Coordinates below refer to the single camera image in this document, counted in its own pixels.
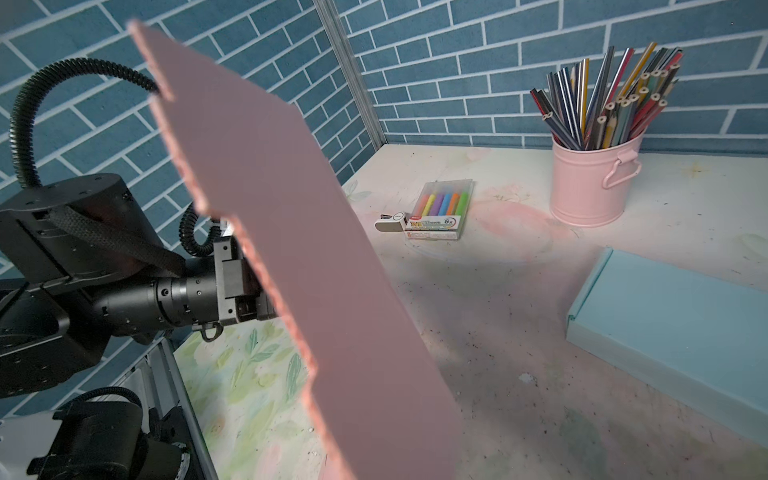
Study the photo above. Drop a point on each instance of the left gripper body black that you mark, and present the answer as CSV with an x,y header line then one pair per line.
x,y
240,296

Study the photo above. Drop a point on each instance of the pink paper box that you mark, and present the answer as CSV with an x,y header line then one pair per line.
x,y
374,394

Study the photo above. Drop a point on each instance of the light blue paper box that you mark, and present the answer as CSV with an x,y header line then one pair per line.
x,y
698,339

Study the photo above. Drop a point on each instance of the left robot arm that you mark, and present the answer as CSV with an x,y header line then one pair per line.
x,y
92,269

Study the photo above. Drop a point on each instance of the clear highlighter marker pack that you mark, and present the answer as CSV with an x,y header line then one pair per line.
x,y
441,211

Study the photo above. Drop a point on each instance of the bundle of coloured pencils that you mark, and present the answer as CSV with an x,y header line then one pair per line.
x,y
591,111

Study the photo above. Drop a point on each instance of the aluminium mounting rail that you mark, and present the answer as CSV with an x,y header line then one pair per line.
x,y
156,379

